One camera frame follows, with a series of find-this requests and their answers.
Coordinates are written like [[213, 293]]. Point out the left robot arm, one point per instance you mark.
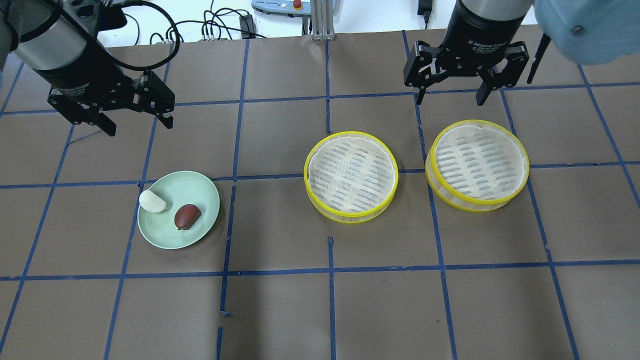
[[58, 40]]

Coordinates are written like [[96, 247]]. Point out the teach pendant with red button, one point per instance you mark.
[[289, 8]]

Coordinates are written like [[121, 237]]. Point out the black power brick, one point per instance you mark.
[[247, 25]]

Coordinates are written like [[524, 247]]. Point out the dark red bun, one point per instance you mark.
[[186, 216]]

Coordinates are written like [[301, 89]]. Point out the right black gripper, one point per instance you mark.
[[478, 34]]

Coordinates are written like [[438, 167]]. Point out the yellow bamboo steamer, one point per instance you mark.
[[476, 166], [350, 177]]

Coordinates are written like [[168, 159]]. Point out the light green plate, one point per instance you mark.
[[178, 190]]

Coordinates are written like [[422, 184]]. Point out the aluminium frame post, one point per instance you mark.
[[322, 19]]

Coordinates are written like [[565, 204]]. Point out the white steamed bun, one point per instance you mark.
[[151, 202]]

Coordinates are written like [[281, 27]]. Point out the black power adapter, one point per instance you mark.
[[425, 9]]

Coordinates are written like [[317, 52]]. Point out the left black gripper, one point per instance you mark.
[[81, 68]]

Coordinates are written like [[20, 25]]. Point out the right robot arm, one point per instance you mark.
[[586, 32]]

